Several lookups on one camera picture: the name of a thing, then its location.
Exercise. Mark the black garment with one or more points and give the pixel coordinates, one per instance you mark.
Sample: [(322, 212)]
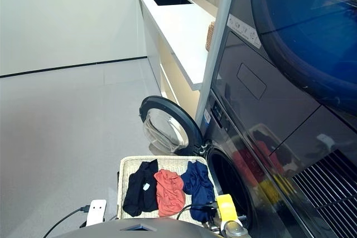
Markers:
[(140, 188)]

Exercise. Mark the dark blue round dryer door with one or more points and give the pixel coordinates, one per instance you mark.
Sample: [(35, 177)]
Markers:
[(312, 31)]

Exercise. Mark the orange-red garment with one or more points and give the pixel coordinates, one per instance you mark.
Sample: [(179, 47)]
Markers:
[(170, 193)]

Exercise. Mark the black sink basin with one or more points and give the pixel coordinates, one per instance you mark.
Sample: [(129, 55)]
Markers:
[(171, 0)]

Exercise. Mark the pale woven laundry basket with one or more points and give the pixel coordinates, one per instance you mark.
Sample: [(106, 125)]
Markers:
[(131, 165)]

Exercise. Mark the white side panel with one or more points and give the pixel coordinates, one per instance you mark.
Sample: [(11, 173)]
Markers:
[(220, 40)]

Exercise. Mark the grey robot torso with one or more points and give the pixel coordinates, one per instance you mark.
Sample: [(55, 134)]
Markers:
[(139, 228)]

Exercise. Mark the white instruction sticker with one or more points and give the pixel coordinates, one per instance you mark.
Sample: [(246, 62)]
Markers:
[(245, 30)]

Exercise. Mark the white counter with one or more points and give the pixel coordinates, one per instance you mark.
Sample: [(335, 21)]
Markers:
[(181, 31)]

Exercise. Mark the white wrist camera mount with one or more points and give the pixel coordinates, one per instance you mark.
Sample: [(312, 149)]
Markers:
[(96, 212), (227, 207)]

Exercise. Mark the grey stacked washing machine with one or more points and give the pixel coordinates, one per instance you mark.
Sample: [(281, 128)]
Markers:
[(279, 115)]

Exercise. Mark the round glass washer door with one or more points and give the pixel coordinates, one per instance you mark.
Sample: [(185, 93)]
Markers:
[(173, 126)]

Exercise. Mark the small brown woven basket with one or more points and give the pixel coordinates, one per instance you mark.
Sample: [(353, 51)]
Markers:
[(210, 36)]

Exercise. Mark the navy blue garment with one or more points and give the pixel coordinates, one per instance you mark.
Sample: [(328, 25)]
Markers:
[(199, 182)]

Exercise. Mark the small white-blue label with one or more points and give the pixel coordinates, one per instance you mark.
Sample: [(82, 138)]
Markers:
[(207, 116)]

